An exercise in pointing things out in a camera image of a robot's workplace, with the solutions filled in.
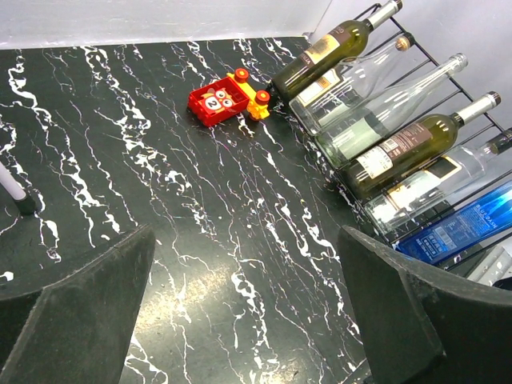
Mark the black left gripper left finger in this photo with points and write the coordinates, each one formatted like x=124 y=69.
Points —
x=73 y=322

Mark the clear corked glass bottle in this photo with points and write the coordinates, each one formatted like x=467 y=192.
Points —
x=346 y=85

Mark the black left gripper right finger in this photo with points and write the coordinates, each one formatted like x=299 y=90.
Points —
x=421 y=324

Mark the clear square liquor bottle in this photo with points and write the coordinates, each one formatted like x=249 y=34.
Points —
x=425 y=188

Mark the dark green wine bottle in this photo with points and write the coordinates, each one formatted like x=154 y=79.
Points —
x=346 y=40

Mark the red yellow toy block car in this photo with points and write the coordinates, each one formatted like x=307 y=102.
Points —
x=227 y=97

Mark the aluminium frame rail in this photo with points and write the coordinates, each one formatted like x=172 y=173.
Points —
x=495 y=266

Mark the black wire wine rack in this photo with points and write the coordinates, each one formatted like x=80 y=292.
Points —
x=431 y=214

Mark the lilac music stand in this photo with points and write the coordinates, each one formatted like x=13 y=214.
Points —
x=23 y=201

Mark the clear tall glass bottle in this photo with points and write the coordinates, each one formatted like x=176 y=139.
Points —
x=381 y=115

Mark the blue rectangular bottle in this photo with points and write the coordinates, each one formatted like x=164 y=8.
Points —
x=483 y=218

